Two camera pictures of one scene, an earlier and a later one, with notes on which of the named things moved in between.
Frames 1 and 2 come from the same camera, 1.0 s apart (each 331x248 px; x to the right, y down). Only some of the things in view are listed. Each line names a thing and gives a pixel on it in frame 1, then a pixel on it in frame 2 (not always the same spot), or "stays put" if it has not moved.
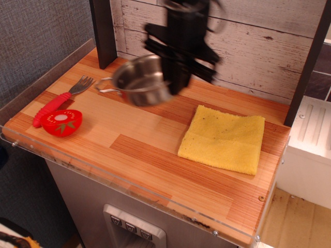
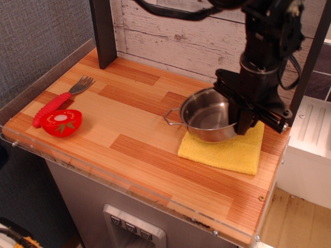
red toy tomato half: [62, 123] stays put
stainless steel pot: [140, 79] -> [205, 114]
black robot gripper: [183, 42] -> [254, 95]
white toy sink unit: [305, 169] stays put
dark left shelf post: [103, 31] stays put
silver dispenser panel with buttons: [128, 230] stays put
